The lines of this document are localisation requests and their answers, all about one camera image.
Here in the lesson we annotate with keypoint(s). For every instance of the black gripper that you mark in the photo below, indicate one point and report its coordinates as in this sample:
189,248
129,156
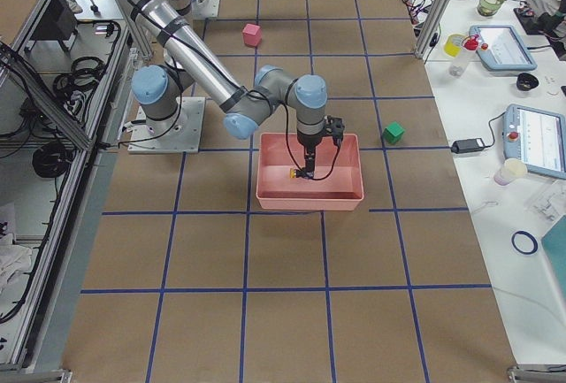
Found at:
308,148

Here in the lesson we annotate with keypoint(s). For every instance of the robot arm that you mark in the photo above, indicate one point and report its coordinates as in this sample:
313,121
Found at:
245,109

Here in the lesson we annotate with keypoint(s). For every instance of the green cube near bin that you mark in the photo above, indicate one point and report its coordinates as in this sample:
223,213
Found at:
393,132

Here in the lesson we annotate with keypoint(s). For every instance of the pink cube centre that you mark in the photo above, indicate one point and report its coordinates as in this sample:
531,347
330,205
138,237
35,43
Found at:
251,35

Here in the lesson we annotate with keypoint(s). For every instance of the black power adapter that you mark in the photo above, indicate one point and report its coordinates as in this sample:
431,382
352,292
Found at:
470,145

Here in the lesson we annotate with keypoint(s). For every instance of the clear squeeze bottle red cap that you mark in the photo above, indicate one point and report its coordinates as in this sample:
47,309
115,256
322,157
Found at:
465,54

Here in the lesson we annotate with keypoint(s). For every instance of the yellow tape roll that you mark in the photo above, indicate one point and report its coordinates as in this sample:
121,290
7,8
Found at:
454,44

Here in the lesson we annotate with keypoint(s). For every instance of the paper cup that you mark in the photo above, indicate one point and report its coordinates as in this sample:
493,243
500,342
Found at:
512,169

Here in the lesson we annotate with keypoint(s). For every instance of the teach pendant far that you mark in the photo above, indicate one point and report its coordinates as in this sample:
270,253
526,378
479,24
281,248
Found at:
505,52

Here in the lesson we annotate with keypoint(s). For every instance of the teach pendant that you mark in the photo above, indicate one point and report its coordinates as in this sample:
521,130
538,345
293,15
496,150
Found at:
535,137
505,52

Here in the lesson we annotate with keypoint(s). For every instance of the teach pendant near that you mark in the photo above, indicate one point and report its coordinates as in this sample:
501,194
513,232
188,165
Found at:
535,137

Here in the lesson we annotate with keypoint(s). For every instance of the black bowl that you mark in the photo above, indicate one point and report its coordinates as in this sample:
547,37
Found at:
526,82

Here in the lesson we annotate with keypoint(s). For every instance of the white crumpled cloth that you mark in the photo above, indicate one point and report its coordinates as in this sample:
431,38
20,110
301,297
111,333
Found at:
15,260

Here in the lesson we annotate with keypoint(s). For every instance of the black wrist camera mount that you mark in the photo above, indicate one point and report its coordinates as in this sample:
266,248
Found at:
334,128

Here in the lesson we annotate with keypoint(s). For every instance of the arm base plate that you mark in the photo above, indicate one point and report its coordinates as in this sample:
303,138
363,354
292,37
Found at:
179,133
204,9

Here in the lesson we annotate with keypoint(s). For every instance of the aluminium frame post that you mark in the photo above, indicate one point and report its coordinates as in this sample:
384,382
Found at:
430,27

